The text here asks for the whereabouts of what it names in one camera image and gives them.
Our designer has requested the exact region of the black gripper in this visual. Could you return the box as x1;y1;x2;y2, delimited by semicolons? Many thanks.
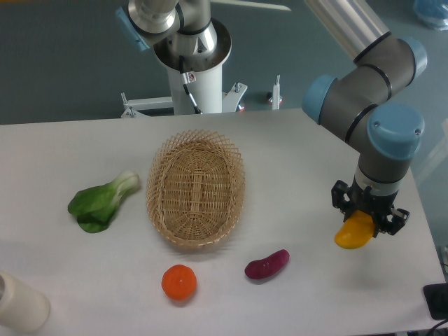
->
330;178;410;237

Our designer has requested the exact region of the yellow mango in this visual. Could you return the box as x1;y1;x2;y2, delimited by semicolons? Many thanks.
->
334;210;375;249

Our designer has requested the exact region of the silver blue-capped robot arm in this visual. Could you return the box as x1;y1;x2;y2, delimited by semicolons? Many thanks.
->
115;1;427;235

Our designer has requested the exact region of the woven wicker basket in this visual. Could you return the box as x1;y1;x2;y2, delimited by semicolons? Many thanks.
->
146;129;246;249

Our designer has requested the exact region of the black device at edge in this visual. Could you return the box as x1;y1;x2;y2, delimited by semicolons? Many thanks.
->
423;283;447;320

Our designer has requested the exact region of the purple sweet potato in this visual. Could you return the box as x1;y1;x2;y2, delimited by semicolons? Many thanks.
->
244;249;290;280

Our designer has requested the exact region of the blue object top right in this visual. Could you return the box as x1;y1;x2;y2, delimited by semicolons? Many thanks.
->
413;0;447;31

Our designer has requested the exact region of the orange pumpkin toy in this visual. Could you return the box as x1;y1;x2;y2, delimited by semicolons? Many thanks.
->
161;265;197;301

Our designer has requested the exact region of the green bok choy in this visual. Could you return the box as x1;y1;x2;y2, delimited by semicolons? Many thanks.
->
67;171;140;234

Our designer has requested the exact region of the white cylindrical bottle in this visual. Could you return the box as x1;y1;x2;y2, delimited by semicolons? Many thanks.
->
1;271;50;333

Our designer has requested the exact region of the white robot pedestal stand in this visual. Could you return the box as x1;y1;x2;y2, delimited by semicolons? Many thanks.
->
121;18;248;118

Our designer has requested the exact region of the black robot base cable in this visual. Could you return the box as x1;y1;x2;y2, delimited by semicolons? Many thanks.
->
178;55;203;115

